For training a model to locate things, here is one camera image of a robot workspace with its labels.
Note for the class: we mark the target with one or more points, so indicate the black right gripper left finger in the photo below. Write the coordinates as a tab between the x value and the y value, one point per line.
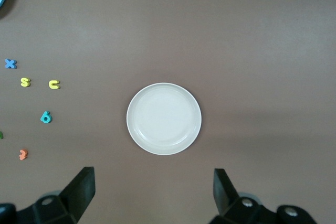
78	195

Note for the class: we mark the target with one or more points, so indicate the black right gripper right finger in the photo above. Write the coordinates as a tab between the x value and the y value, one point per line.
225	197

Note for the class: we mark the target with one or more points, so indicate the yellow letter u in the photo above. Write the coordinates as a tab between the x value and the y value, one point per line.
51	84

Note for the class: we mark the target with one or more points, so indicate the yellow letter s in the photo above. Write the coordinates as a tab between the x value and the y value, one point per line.
25	82

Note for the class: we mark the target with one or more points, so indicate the orange letter t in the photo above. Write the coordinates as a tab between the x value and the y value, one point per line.
23	155

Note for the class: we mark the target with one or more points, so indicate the teal letter g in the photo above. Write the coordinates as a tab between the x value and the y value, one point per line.
47	113

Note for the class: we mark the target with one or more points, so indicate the beige plate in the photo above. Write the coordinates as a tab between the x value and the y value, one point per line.
164	119

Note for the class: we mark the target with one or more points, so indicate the blue letter x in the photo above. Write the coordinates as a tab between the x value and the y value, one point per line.
10	63

